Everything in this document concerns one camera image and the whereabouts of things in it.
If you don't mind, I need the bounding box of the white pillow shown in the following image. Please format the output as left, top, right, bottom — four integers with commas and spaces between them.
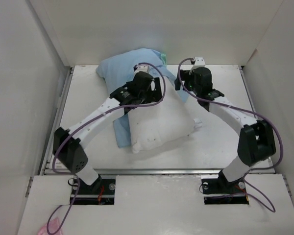
128, 77, 202, 154

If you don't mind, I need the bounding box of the light blue pillowcase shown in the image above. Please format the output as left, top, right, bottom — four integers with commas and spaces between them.
96, 48, 188, 148

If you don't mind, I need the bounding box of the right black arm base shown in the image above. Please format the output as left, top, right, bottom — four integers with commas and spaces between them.
199, 178, 249, 205

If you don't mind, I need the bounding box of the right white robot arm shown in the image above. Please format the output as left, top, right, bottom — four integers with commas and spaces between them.
174, 67, 276, 194

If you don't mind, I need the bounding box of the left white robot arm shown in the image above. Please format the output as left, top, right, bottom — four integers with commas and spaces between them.
52, 71, 166, 194

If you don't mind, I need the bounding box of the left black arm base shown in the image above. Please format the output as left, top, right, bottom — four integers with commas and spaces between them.
73, 177, 116, 206

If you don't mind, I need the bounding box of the pink cloth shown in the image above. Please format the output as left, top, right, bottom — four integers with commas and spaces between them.
37, 217, 60, 235

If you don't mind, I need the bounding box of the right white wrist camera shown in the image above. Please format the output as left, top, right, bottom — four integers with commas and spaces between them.
189, 57, 206, 74

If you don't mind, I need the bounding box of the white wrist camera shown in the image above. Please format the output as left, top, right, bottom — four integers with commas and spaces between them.
189, 57, 206, 74
134, 64, 149, 74

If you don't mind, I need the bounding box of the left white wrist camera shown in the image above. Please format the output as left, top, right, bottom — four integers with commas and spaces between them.
134, 64, 149, 74

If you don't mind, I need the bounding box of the front aluminium rail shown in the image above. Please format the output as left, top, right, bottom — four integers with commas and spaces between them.
41, 168, 276, 175

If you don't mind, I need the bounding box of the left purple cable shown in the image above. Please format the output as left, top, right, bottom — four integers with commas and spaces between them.
46, 63, 168, 235

